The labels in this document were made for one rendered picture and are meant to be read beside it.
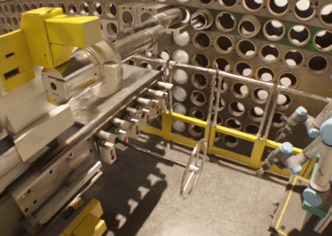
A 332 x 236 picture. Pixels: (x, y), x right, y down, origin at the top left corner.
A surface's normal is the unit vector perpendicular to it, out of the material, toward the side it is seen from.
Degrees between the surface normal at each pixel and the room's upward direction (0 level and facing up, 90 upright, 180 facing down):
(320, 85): 90
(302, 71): 90
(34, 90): 87
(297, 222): 0
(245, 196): 0
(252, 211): 0
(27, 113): 68
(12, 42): 90
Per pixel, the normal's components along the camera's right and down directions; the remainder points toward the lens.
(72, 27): -0.46, 0.49
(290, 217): 0.00, -0.83
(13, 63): 0.88, 0.26
